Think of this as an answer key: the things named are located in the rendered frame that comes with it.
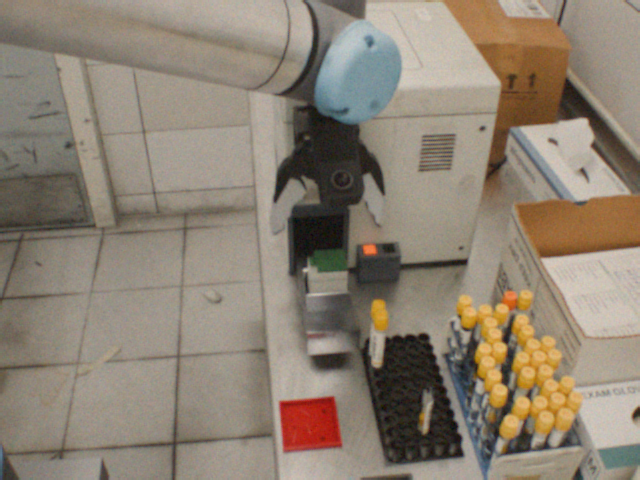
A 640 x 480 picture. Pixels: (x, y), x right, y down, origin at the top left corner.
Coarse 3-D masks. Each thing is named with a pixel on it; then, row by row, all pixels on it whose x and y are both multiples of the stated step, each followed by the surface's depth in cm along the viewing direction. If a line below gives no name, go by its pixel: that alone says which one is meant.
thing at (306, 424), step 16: (288, 400) 81; (304, 400) 81; (320, 400) 81; (288, 416) 80; (304, 416) 80; (320, 416) 80; (336, 416) 79; (288, 432) 78; (304, 432) 78; (320, 432) 78; (336, 432) 78; (288, 448) 76; (304, 448) 76; (320, 448) 77
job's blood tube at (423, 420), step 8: (424, 384) 71; (432, 384) 71; (424, 392) 71; (432, 392) 71; (424, 400) 72; (432, 400) 72; (424, 408) 73; (424, 416) 73; (424, 424) 74; (424, 432) 75
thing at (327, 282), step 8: (312, 272) 86; (328, 272) 85; (336, 272) 85; (344, 272) 85; (312, 280) 85; (320, 280) 85; (328, 280) 86; (336, 280) 86; (344, 280) 86; (312, 288) 86; (320, 288) 86; (328, 288) 86; (336, 288) 87; (344, 288) 87
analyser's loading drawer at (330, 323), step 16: (304, 240) 99; (320, 240) 99; (336, 240) 99; (304, 256) 97; (304, 272) 90; (304, 288) 90; (304, 304) 89; (320, 304) 87; (336, 304) 88; (352, 304) 89; (304, 320) 87; (320, 320) 87; (336, 320) 87; (352, 320) 87; (320, 336) 83; (336, 336) 83; (352, 336) 84; (320, 352) 85; (336, 352) 85
